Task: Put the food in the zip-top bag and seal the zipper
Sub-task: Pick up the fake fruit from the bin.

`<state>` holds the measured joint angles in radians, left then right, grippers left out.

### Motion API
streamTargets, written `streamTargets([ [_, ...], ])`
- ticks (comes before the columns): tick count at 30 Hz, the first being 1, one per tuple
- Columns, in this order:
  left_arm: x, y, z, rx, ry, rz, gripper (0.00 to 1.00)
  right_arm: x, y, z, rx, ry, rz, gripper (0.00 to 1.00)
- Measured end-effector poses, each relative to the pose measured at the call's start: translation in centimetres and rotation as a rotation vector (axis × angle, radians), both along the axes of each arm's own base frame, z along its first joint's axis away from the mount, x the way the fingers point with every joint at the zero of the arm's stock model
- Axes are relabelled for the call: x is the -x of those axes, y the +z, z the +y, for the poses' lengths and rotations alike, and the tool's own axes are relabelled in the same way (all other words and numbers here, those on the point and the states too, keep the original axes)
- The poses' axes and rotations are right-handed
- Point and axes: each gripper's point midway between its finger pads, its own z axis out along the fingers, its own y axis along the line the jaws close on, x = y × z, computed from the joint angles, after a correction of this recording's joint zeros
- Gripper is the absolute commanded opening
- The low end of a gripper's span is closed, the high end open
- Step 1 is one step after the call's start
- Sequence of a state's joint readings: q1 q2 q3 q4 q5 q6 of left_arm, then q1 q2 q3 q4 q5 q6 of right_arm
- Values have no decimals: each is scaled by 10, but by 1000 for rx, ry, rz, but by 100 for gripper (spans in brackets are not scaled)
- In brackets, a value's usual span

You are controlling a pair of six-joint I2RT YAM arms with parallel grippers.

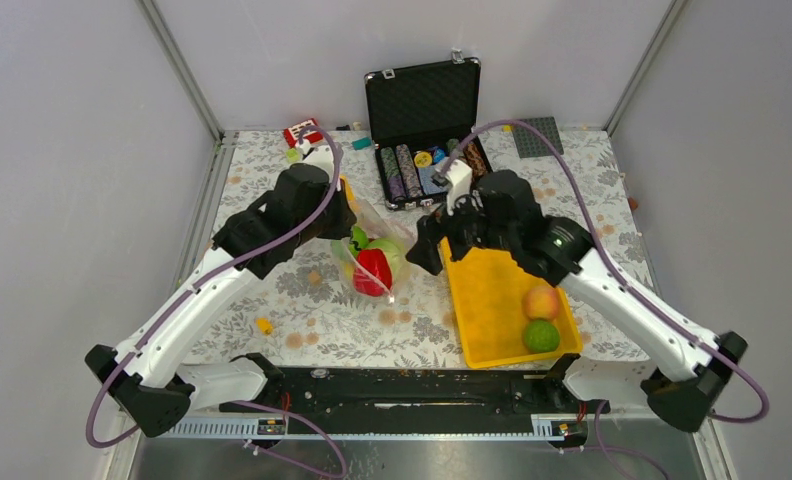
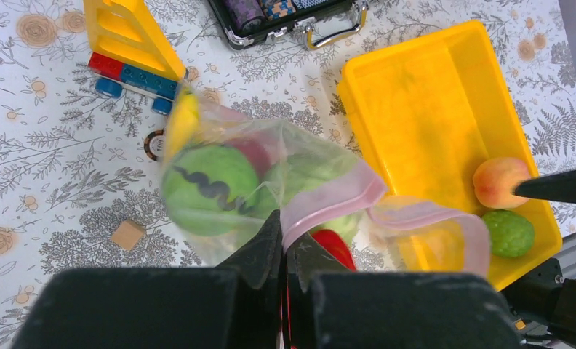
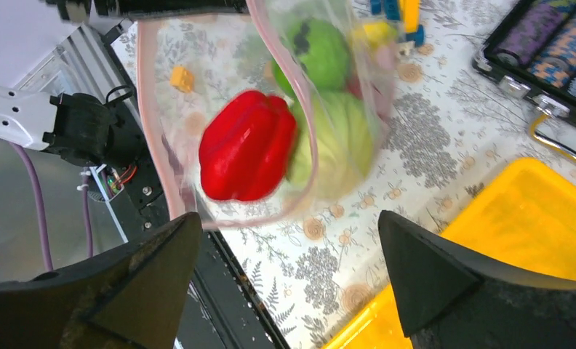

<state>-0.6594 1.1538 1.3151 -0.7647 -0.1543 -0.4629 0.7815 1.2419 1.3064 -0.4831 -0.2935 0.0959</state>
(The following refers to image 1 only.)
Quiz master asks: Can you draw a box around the teal small block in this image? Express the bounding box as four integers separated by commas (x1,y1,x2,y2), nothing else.
352,137,372,150

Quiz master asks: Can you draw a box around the green toy lime front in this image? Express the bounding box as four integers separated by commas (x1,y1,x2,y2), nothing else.
522,319,561,354

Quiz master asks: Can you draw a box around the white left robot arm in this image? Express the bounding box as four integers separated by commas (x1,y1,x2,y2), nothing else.
85,162,356,437

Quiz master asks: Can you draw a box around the red white toy block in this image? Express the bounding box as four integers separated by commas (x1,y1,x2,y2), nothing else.
283,118,323,148

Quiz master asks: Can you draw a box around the green striped toy watermelon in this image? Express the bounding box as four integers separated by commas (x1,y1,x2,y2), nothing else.
347,225,370,258

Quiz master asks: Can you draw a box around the orange toy peach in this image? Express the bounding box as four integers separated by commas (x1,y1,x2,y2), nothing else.
521,285,562,321

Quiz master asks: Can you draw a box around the green toy cabbage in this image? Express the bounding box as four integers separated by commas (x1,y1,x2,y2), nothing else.
367,238,405,276

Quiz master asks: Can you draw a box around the light green small block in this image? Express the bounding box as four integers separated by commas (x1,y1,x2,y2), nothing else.
286,149,303,163

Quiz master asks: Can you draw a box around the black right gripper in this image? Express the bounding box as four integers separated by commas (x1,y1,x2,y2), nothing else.
405,180,518,274

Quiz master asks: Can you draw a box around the floral table mat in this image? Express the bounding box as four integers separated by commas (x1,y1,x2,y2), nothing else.
186,129,655,369

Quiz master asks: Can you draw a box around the red toy pepper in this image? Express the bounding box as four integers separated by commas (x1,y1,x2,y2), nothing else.
352,249,393,297

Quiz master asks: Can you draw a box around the yellow plastic tray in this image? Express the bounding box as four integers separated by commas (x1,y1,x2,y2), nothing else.
440,240,583,369

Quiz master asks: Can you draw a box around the small yellow block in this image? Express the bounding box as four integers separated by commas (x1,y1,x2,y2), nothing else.
255,318,273,335

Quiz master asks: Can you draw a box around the clear zip top bag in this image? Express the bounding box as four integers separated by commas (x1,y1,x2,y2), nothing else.
331,199,412,304

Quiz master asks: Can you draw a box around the grey lego baseplate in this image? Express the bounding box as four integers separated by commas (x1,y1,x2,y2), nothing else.
511,116,564,158

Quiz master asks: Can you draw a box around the yellow blue block tower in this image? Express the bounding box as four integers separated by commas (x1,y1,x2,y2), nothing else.
340,175,358,213

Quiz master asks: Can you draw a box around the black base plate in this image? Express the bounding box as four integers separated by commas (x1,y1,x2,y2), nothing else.
252,354,599,436

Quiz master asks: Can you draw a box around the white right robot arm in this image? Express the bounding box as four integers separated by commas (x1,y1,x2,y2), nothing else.
407,170,748,433

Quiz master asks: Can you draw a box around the black poker chip case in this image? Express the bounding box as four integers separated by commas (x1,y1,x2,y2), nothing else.
364,51,481,211

